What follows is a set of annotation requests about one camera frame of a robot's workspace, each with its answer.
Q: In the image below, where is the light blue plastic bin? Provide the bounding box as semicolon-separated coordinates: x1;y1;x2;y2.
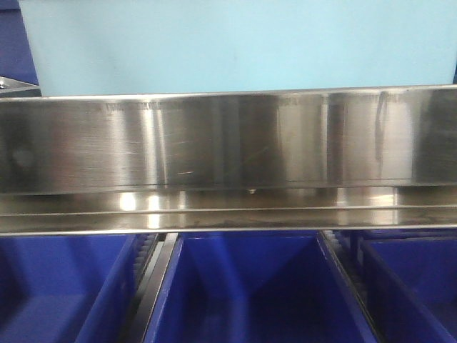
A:
19;1;456;96

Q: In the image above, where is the dark blue bin lower middle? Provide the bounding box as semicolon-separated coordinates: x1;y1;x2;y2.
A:
144;232;376;342

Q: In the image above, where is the dark blue bin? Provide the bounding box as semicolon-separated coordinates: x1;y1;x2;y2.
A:
361;237;456;342
1;234;140;342
144;232;376;342

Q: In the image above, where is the stainless steel shelf beam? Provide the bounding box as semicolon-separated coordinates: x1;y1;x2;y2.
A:
1;85;456;236

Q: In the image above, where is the dark blue bin lower right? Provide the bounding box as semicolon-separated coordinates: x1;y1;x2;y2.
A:
361;237;456;342

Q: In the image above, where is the dark blue bin lower left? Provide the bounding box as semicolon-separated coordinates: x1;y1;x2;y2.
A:
1;234;140;342

